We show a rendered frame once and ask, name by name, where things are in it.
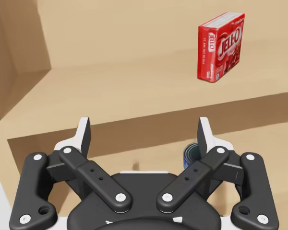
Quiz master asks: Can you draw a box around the red and white carton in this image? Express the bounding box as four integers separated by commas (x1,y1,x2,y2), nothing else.
197,11,246,84

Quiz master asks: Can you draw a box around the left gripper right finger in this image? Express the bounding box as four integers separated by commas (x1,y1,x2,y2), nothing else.
156,116,279,230

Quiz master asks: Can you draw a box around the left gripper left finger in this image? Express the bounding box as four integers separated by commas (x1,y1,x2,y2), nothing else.
9,116,132,230

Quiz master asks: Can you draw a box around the blue flat can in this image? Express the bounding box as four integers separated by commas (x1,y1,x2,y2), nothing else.
183,142,201,170

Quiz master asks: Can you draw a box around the pale wooden shelf unit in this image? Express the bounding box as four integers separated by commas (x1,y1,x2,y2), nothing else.
0,0,288,230

